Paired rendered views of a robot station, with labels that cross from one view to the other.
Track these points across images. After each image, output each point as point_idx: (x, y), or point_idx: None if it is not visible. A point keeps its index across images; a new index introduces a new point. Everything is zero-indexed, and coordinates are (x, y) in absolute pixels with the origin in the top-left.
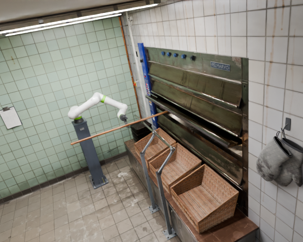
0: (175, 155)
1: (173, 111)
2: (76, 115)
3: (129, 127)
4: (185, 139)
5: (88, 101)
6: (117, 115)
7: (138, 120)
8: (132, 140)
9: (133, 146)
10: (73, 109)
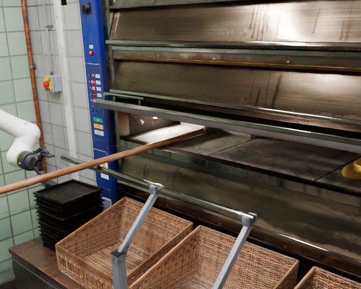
0: None
1: (220, 118)
2: None
3: (56, 183)
4: (233, 207)
5: None
6: (8, 157)
7: (89, 161)
8: (37, 243)
9: (44, 257)
10: None
